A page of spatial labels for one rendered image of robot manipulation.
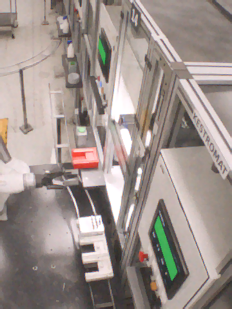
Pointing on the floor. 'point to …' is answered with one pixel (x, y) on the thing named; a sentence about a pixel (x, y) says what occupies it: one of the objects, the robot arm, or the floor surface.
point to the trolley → (7, 19)
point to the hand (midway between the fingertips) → (73, 177)
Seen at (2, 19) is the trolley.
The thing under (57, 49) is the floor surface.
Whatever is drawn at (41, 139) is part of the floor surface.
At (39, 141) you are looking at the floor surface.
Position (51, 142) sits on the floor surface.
